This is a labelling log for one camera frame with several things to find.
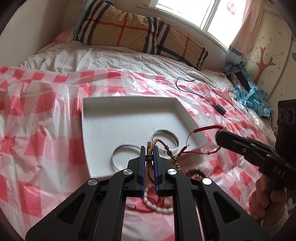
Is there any wardrobe with tree decal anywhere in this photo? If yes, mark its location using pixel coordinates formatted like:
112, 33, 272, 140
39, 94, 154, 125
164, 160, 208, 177
246, 11, 292, 109

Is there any blue white checkered plastic bag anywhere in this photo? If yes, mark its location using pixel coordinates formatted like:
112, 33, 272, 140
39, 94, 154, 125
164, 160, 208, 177
221, 64, 273, 118

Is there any black power adapter with cable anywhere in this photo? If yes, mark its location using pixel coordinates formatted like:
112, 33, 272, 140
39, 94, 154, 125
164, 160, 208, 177
175, 77, 238, 116

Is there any right tan plaid pillow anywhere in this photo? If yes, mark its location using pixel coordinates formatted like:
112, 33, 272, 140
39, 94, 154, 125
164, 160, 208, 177
143, 17, 209, 70

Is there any left tan plaid pillow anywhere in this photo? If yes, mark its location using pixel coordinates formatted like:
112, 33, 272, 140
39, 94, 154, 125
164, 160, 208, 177
74, 1, 160, 54

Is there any multicolour braided cord bracelet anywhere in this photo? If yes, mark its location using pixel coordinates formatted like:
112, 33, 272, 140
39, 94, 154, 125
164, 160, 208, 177
145, 138, 183, 183

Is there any person right hand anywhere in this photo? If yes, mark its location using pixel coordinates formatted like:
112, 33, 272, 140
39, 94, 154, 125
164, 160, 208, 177
249, 174, 287, 226

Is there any white shallow cardboard box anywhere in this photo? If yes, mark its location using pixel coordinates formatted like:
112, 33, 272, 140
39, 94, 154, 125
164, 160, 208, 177
82, 96, 208, 179

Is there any black braided leather bracelet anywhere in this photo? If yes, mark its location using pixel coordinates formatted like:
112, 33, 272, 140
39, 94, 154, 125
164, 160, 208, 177
186, 169, 204, 179

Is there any pink pillow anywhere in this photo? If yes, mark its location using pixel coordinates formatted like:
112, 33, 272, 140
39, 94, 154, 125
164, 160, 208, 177
53, 28, 74, 44

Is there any white striped bed sheet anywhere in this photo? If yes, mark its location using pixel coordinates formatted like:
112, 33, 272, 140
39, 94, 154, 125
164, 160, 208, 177
19, 41, 235, 93

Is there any white bead bracelet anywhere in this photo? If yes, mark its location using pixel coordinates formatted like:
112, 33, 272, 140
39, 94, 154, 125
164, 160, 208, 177
142, 182, 175, 214

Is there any tan plaid pillow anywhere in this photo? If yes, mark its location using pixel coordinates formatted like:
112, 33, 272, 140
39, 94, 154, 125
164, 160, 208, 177
74, 1, 160, 54
143, 17, 209, 70

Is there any white headboard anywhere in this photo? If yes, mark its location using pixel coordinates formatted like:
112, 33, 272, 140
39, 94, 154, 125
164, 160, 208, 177
1, 1, 83, 67

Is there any thin silver bangle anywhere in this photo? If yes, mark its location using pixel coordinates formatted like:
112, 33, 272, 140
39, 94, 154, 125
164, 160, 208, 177
152, 129, 180, 153

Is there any red string bracelet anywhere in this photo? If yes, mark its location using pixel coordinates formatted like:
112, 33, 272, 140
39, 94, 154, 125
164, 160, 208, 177
173, 124, 226, 160

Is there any window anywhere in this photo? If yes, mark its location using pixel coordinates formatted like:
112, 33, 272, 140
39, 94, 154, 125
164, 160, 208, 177
147, 0, 248, 50

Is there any right pink curtain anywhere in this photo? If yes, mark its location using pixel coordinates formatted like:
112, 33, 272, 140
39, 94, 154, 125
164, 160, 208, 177
225, 0, 266, 70

